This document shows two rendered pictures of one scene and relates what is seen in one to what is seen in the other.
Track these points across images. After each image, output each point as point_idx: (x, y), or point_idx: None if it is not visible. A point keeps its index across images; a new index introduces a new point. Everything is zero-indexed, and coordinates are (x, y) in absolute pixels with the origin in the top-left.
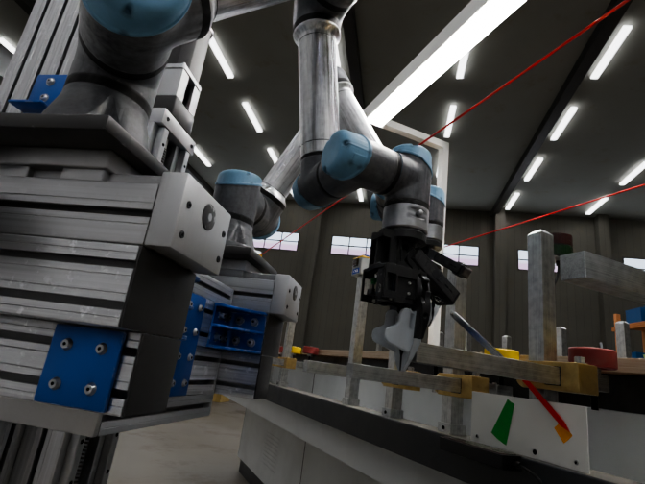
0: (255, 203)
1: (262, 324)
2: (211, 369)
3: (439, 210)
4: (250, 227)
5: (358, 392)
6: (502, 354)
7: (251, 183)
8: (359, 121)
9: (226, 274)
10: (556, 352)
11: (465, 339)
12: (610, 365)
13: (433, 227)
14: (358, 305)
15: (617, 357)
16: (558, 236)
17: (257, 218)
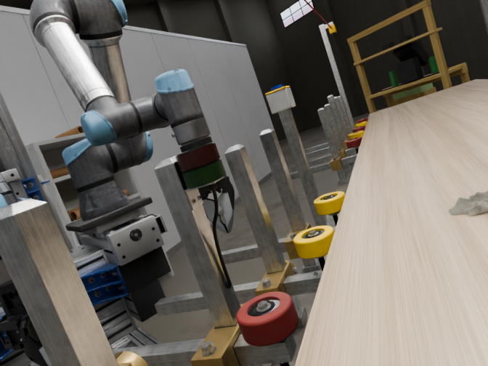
0: (91, 165)
1: (118, 274)
2: (114, 308)
3: (173, 107)
4: (99, 187)
5: (326, 224)
6: (298, 249)
7: (75, 156)
8: (61, 67)
9: (98, 237)
10: (229, 314)
11: (269, 234)
12: (257, 343)
13: (177, 131)
14: (289, 144)
15: (313, 305)
16: (177, 163)
17: (112, 165)
